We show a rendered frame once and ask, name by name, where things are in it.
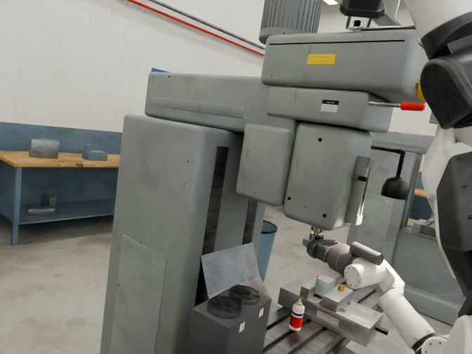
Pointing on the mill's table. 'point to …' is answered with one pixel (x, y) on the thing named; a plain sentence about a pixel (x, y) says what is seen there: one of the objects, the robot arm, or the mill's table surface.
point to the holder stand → (230, 323)
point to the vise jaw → (336, 298)
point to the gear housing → (330, 107)
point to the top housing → (348, 62)
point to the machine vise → (364, 322)
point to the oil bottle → (296, 316)
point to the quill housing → (323, 173)
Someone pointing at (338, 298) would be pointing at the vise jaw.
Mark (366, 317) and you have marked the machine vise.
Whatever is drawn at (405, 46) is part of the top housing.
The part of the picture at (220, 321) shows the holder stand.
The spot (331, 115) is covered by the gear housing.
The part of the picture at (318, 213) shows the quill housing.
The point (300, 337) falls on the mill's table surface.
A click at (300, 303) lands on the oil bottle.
